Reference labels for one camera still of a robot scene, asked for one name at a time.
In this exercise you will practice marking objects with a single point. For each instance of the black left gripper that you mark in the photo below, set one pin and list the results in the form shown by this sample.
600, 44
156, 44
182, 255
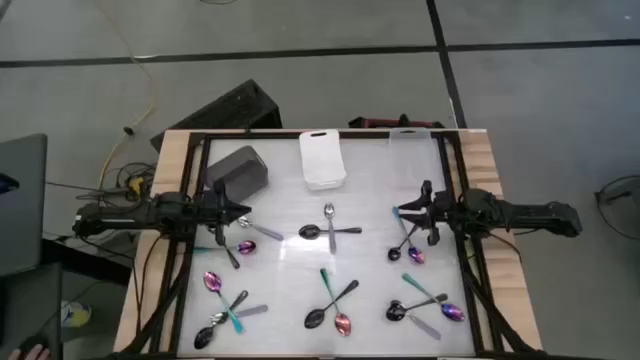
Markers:
220, 212

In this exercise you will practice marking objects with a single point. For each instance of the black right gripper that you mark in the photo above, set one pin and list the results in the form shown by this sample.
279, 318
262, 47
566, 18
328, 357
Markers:
437, 210

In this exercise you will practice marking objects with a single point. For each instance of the iridescent rainbow spoon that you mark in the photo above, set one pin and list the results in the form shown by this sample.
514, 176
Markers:
212, 281
246, 247
343, 324
452, 312
416, 255

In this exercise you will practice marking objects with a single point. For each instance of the grey plastic bin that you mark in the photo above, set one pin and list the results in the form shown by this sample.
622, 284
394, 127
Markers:
240, 172

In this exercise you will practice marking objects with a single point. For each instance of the shiny silver spoon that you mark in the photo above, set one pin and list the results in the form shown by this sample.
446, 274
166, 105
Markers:
315, 318

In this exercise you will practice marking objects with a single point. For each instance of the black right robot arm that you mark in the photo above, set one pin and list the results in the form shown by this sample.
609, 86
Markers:
520, 215

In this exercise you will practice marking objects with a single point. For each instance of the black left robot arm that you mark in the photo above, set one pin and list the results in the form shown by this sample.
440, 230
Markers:
130, 215

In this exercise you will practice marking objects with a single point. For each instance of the clear plastic bin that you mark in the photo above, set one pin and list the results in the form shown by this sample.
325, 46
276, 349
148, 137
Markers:
411, 155

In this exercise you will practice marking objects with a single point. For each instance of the red black tool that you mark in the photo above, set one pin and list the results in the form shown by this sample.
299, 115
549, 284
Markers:
390, 121

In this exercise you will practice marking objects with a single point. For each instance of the white plastic bin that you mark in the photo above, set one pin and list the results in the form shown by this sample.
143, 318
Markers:
322, 160

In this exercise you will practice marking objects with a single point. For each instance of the black perforated crate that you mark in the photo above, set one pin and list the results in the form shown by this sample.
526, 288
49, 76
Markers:
225, 110

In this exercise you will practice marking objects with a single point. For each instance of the black base beam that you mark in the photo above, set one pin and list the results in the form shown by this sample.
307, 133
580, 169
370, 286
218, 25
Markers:
90, 262

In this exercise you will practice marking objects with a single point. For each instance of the white yellow roll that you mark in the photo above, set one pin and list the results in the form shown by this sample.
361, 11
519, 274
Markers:
75, 315

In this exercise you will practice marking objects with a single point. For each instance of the grey laptop lid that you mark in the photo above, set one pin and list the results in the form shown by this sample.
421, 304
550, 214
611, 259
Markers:
22, 225

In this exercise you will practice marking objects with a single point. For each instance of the dark grey desk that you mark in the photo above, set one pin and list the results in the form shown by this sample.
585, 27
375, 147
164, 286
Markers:
30, 300

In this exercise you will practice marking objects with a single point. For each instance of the blue black object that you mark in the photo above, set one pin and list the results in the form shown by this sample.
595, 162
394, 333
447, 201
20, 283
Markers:
7, 184

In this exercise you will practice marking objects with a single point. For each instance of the black computer mouse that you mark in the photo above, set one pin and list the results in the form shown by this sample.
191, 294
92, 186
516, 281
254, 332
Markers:
35, 341

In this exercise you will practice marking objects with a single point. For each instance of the person's hand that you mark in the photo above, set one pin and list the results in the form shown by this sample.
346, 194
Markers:
27, 354

